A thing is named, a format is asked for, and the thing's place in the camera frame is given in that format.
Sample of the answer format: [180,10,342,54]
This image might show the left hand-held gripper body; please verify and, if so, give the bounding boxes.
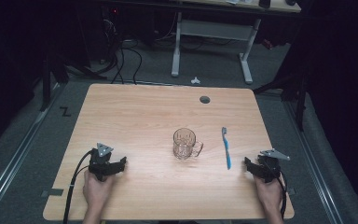
[88,142,117,182]

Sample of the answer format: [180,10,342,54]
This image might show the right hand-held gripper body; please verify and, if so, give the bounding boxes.
[256,148,291,184]

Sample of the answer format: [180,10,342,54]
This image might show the blue toothbrush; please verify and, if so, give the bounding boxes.
[220,126,233,171]

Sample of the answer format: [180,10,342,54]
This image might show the clear glass mug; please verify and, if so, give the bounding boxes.
[172,127,205,161]

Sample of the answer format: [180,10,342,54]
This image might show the person's right hand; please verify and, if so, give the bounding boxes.
[253,175,284,217]

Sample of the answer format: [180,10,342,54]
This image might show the person's left hand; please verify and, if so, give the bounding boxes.
[82,169,117,213]

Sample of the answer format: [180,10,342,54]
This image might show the grey tape strip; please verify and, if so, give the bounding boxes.
[40,188,65,199]

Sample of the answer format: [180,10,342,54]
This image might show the black metal stand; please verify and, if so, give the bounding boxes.
[252,59,310,133]
[38,52,108,113]

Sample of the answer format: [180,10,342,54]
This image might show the small red object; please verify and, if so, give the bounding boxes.
[261,38,275,51]

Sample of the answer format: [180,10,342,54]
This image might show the light wooden desk top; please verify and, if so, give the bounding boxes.
[176,0,302,14]

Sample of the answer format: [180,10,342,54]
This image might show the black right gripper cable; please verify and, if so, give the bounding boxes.
[273,169,289,220]

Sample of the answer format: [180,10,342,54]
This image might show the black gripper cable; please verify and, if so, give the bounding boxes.
[273,169,289,220]
[62,148,95,224]

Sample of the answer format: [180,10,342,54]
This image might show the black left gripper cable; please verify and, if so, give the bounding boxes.
[62,148,95,224]

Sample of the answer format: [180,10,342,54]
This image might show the metal floor rail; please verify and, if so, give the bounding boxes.
[282,101,345,224]
[0,81,63,224]

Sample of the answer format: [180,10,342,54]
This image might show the black floor cables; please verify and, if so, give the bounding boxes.
[99,18,144,86]

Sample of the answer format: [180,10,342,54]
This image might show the white desk frame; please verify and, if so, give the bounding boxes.
[170,11,263,86]

